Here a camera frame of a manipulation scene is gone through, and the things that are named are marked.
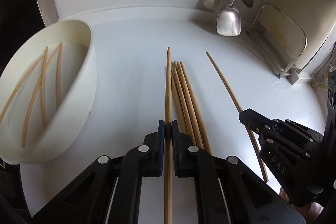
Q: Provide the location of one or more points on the round white basin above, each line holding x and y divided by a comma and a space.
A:
23, 138

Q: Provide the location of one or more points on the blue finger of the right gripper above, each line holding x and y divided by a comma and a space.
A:
256, 122

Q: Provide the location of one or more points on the person's right hand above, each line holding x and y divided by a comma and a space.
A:
309, 212

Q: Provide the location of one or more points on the wooden chopstick one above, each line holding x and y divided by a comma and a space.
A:
18, 85

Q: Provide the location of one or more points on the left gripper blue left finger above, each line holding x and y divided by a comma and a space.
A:
158, 150

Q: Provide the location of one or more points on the wooden chopstick eight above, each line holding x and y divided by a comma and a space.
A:
189, 127

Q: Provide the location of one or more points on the steel wire rack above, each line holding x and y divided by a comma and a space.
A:
288, 42

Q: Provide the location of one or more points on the wooden chopstick seven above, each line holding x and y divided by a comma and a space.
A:
181, 118

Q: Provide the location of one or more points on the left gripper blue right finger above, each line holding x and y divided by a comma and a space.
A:
179, 150

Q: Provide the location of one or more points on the wooden chopstick four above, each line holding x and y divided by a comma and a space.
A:
58, 76

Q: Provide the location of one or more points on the steel spatula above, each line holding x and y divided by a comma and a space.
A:
229, 22

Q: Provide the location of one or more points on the wooden chopstick ten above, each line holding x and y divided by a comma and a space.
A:
198, 115

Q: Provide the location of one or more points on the wooden chopstick nine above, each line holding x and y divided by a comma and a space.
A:
190, 107

